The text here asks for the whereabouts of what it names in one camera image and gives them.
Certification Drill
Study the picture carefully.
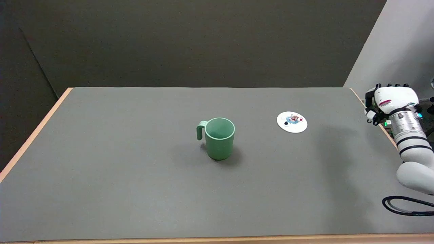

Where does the office chair base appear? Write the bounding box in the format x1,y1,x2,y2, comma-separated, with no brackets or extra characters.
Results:
419,78,434,114

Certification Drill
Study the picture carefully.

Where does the green handled mug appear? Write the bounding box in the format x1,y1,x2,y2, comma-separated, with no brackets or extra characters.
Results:
196,117,236,161

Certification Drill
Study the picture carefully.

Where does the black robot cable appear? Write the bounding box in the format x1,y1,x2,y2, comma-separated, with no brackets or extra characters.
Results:
382,196,434,217

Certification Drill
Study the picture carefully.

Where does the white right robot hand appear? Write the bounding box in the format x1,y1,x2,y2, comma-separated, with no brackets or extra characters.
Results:
364,83,422,126

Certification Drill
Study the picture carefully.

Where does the white printed cup lid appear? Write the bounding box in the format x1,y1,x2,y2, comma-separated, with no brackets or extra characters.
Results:
277,111,308,133

